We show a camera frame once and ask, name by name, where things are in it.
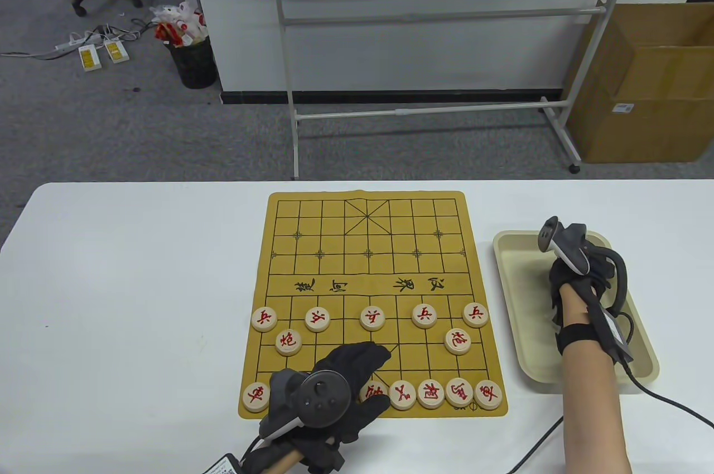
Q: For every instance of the person's left hand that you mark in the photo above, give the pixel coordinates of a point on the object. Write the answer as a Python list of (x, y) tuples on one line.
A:
[(357, 362)]

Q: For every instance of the person's right hand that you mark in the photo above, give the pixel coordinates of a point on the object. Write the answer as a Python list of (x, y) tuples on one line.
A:
[(563, 279)]

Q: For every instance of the round wooden chess piece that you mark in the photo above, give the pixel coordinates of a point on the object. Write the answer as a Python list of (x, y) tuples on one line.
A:
[(430, 394), (477, 315), (488, 394), (378, 389), (372, 318), (288, 341), (318, 319), (425, 316), (459, 392), (457, 341), (403, 395), (254, 397), (264, 319)]

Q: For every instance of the person's right forearm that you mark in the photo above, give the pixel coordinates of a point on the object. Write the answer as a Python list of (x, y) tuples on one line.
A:
[(591, 412)]

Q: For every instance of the person's left forearm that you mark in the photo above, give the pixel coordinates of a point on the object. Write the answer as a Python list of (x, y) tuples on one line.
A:
[(290, 463)]

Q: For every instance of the yellow chess board mat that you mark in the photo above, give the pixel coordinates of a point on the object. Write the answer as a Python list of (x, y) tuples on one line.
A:
[(334, 273)]

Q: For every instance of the black white handheld controller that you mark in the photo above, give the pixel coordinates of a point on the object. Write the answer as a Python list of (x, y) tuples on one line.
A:
[(323, 398), (572, 248)]

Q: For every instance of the beige plastic tray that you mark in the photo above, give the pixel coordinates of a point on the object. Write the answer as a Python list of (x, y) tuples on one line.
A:
[(524, 301)]

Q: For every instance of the black rectangular wrist box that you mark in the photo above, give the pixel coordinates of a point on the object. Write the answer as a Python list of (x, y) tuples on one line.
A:
[(223, 465), (611, 332)]

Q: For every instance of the brown cardboard box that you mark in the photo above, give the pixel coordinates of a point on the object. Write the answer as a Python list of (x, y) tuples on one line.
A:
[(641, 134)]

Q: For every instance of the black trash bin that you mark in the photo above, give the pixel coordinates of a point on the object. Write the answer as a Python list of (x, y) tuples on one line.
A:
[(195, 67)]

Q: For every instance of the white red plastic trash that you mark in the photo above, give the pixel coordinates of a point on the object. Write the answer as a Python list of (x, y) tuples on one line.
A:
[(178, 25)]

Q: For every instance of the yellow white power strip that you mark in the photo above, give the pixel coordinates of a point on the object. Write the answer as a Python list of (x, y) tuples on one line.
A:
[(116, 51), (89, 57)]

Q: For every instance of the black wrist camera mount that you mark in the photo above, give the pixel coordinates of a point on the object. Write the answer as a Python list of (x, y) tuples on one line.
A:
[(326, 457)]

